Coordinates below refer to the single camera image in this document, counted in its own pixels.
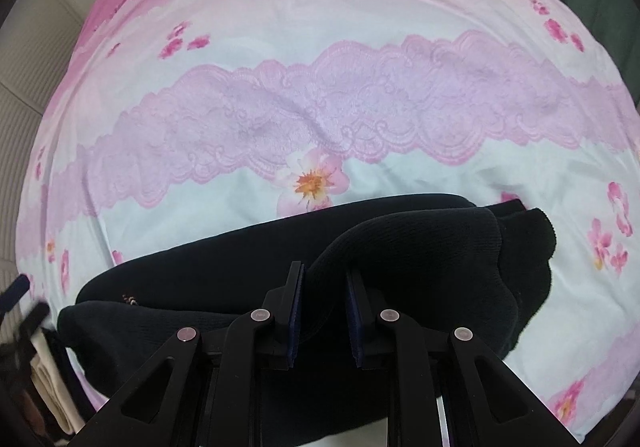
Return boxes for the black knit pants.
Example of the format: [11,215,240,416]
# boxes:
[56,192,558,447]

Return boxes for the pink floral bed cover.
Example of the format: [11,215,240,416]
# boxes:
[15,0,639,438]

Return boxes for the white louvered wardrobe door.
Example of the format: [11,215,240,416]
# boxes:
[1,0,82,279]

